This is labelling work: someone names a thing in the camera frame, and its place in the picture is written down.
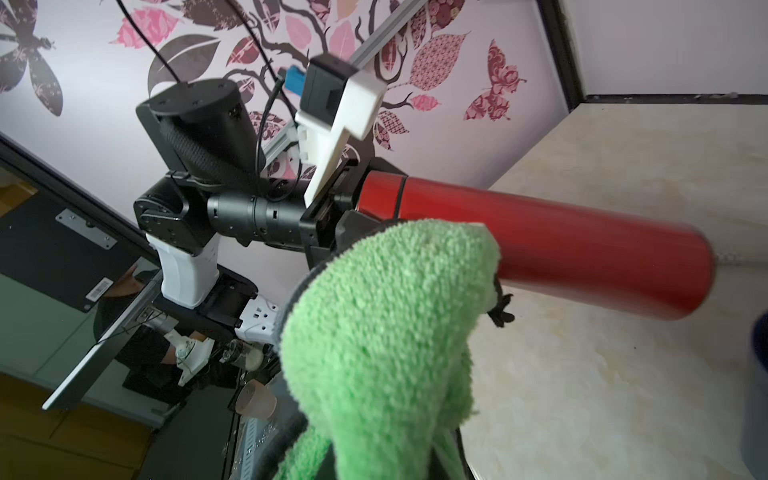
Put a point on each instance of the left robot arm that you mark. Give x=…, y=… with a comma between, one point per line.
x=212, y=189

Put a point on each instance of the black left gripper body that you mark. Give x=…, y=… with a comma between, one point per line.
x=359, y=196

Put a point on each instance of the red thermos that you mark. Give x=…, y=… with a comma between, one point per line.
x=621, y=262

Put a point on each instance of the black monitor screen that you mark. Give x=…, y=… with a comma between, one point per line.
x=59, y=264

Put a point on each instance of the green and grey cloth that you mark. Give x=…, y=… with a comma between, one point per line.
x=375, y=350

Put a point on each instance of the dark blue thermos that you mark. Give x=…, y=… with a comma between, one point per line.
x=753, y=445

